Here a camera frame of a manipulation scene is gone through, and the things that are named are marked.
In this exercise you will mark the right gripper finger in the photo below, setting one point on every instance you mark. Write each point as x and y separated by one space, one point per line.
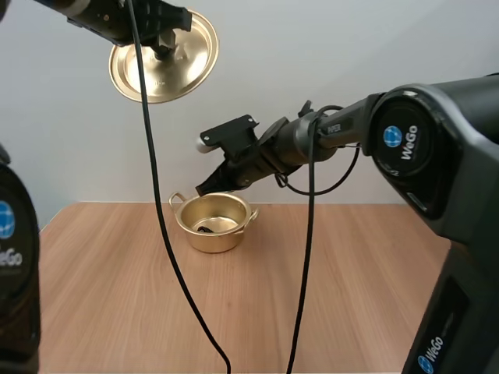
233 187
212 181

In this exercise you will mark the gold lid with black knob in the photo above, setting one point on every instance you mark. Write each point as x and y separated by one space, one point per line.
177 78

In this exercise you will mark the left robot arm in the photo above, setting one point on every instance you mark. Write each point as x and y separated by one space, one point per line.
16 253

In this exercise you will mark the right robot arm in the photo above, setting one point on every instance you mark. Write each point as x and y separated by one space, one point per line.
429 136

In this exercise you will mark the small grey toy car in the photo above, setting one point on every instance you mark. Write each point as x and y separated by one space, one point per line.
205 229

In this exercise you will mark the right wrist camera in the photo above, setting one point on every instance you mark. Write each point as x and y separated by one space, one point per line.
230 132

